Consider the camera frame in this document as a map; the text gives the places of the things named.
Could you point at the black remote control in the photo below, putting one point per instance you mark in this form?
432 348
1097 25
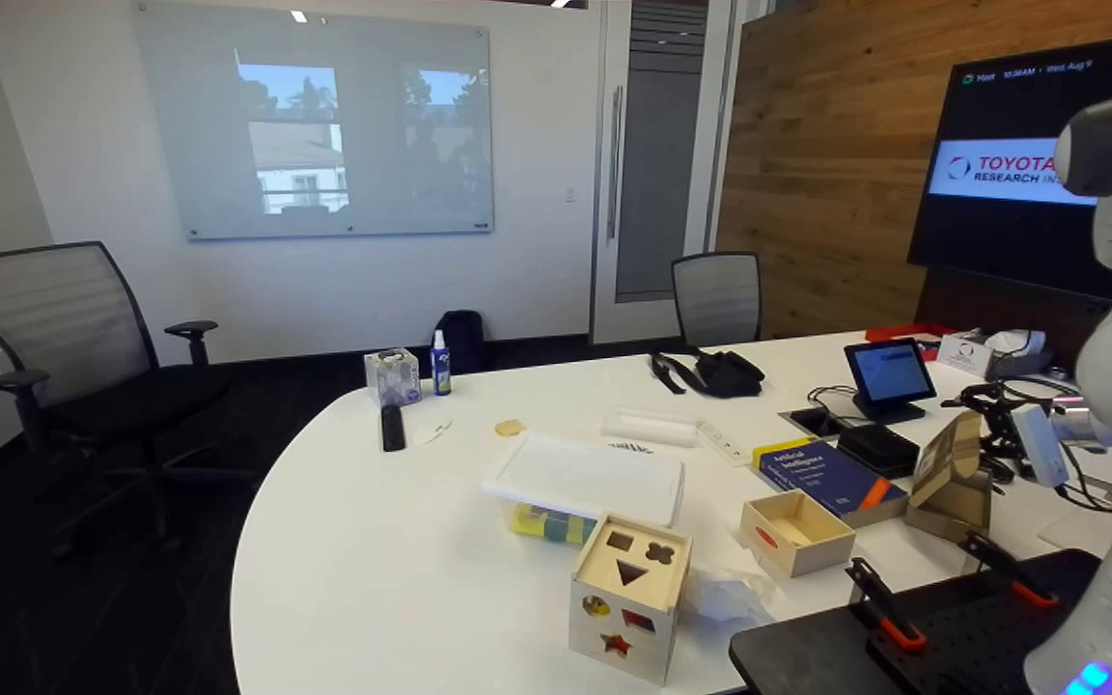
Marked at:
393 427

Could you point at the black square pad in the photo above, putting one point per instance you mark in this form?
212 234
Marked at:
811 418

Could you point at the black box device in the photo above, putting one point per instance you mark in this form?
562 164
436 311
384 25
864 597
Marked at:
878 449

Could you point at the clear plastic container with blocks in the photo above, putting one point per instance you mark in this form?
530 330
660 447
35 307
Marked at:
589 489

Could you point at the white folded cloth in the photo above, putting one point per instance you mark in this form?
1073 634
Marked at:
649 431

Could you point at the tissue box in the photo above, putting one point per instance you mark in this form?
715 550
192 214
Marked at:
393 377

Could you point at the black tablet on stand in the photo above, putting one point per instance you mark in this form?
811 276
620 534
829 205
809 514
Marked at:
889 377

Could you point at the crumpled clear plastic bag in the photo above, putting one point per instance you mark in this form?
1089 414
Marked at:
726 597

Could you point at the tan round coaster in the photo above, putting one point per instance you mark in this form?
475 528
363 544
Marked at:
508 427

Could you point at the small spray bottle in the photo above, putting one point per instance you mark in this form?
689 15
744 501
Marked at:
443 364

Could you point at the wall television screen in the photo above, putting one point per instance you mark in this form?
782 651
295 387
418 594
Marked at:
1020 167

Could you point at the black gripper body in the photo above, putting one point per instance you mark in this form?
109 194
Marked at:
1008 433

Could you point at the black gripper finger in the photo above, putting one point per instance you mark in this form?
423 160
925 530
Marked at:
975 405

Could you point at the grey mesh chair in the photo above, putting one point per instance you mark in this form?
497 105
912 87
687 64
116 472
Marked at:
715 299

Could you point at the wooden shape sorter cube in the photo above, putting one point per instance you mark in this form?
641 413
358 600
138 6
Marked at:
631 597

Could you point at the glass whiteboard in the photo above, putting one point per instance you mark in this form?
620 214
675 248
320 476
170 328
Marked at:
312 120

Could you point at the blue book with orange stripe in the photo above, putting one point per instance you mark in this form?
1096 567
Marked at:
829 476

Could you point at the small open wooden box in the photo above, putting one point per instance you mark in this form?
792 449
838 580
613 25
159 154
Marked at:
796 534

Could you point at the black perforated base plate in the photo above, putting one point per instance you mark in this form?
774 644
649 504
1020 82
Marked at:
957 640

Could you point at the black backpack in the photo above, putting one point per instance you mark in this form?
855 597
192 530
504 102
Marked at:
463 339

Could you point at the red object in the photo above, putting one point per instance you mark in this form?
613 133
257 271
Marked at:
901 333

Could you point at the black office chair with armrests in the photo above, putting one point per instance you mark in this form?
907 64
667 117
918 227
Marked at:
58 348

